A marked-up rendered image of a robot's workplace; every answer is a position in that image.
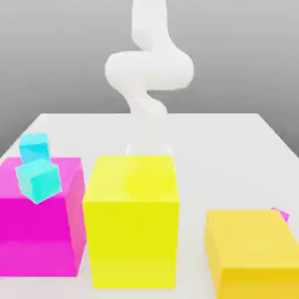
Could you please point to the large orange box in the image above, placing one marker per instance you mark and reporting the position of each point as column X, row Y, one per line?
column 252, row 245

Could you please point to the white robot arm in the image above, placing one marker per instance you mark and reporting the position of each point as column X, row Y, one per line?
column 149, row 70

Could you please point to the large magenta box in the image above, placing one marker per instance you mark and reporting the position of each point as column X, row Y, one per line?
column 35, row 233

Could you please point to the small magenta cube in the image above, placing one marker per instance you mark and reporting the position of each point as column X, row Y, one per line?
column 282, row 214

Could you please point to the large yellow box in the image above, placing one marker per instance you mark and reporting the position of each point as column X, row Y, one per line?
column 130, row 233

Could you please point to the small cyan cube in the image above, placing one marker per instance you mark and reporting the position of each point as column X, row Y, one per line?
column 33, row 146
column 38, row 181

